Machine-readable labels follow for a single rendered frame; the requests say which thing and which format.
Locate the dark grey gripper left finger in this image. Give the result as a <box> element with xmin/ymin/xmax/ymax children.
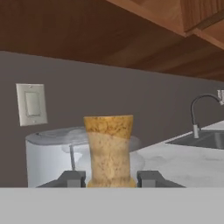
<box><xmin>37</xmin><ymin>170</ymin><xmax>87</xmax><ymax>188</ymax></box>

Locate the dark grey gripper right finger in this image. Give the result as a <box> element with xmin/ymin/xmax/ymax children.
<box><xmin>136</xmin><ymin>170</ymin><xmax>186</xmax><ymax>188</ymax></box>

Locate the tan speckled shaker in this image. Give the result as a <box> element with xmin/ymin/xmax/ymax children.
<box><xmin>83</xmin><ymin>115</ymin><xmax>137</xmax><ymax>188</ymax></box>

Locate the white mixing bowl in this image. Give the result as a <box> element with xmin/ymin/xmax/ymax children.
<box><xmin>24</xmin><ymin>126</ymin><xmax>146</xmax><ymax>188</ymax></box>

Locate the grey metal sink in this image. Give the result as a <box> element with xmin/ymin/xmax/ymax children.
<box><xmin>164</xmin><ymin>129</ymin><xmax>224</xmax><ymax>151</ymax></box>

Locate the black curved sink tap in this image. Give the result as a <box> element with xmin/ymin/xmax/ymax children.
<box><xmin>190</xmin><ymin>89</ymin><xmax>224</xmax><ymax>140</ymax></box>

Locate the white wall light switch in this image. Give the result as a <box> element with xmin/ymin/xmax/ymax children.
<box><xmin>15</xmin><ymin>82</ymin><xmax>49</xmax><ymax>127</ymax></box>

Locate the brown wooden wall cabinet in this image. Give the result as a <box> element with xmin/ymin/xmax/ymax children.
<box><xmin>0</xmin><ymin>0</ymin><xmax>224</xmax><ymax>82</ymax></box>

